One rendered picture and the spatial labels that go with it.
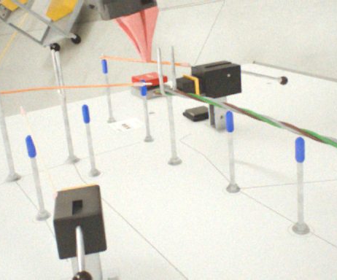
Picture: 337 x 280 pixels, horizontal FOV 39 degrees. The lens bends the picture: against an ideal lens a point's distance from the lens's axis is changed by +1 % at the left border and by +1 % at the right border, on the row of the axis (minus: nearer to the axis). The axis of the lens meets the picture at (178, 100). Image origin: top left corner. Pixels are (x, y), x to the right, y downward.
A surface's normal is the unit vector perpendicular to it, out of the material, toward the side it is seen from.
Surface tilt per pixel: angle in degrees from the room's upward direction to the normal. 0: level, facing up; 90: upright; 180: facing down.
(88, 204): 49
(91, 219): 76
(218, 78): 86
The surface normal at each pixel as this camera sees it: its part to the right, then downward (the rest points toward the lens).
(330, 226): -0.08, -0.95
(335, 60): -0.69, -0.47
